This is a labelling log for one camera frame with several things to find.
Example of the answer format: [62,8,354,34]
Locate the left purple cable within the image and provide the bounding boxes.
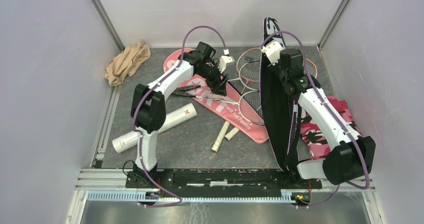
[130,25,229,209]

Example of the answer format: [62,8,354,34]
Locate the white shuttlecock tube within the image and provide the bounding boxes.
[112,103,197,154]

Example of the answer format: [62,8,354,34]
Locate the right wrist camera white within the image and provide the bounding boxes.
[260,40,283,65]

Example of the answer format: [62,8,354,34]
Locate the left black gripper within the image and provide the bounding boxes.
[197,61,230,97]

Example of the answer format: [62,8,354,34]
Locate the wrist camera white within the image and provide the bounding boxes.
[260,40,283,65]
[218,49,235,73]

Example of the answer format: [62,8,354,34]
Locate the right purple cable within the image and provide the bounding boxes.
[259,30,371,190]

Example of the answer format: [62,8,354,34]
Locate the white frame racket lower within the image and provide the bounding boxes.
[172,90,265,126]

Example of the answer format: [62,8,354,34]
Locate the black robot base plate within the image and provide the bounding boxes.
[125,168,323,198]

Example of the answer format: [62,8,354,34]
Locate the white frame racket upper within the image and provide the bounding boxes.
[228,60,261,91]

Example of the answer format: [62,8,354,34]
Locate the purple cable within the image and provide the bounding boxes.
[130,25,229,209]
[259,30,371,190]

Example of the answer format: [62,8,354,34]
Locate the beige crumpled cloth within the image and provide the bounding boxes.
[104,39,151,87]

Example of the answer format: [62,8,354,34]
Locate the pink camouflage cloth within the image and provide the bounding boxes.
[300,96,361,159]

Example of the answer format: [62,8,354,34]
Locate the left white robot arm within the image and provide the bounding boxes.
[131,42,235,188]

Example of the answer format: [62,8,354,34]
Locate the white frame racket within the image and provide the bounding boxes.
[228,60,261,91]
[172,90,265,126]

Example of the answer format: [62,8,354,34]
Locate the pink sport racket bag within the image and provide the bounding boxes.
[177,69,269,144]

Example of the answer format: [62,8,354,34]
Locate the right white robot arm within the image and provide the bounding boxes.
[278,48,376,190]

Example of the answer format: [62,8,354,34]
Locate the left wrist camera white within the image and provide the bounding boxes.
[218,49,235,73]

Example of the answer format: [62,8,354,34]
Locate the pink frame racket left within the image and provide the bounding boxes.
[236,47,262,71]

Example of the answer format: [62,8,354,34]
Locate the black sport racket bag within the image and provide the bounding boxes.
[259,16,302,173]

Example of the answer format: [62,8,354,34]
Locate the white slotted cable duct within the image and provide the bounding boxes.
[86,190,296,204]

